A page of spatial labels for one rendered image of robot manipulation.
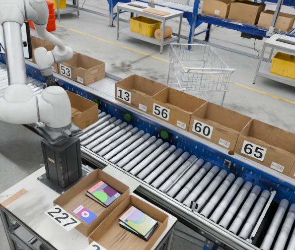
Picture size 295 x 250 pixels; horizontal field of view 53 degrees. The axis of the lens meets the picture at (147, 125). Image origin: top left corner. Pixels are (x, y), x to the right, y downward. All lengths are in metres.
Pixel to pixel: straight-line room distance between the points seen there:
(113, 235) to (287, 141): 1.45
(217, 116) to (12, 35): 1.64
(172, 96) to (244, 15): 4.06
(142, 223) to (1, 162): 2.15
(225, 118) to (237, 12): 4.25
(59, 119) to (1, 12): 0.68
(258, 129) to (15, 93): 1.75
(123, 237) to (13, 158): 2.10
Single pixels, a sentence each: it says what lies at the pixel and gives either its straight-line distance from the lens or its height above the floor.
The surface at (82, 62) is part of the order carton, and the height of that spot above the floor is 0.96.
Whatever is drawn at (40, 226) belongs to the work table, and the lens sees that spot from 1.89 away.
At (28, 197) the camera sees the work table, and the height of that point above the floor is 0.75.
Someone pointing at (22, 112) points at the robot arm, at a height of 1.35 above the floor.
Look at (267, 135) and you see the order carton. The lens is 2.46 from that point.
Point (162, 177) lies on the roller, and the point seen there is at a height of 0.75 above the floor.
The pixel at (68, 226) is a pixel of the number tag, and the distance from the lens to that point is 1.72.
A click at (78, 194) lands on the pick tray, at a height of 0.76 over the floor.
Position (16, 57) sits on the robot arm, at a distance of 1.84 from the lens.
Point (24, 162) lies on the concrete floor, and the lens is 3.51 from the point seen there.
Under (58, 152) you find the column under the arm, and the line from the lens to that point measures 1.84.
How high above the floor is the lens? 2.22
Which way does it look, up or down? 34 degrees down
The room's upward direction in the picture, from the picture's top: 5 degrees clockwise
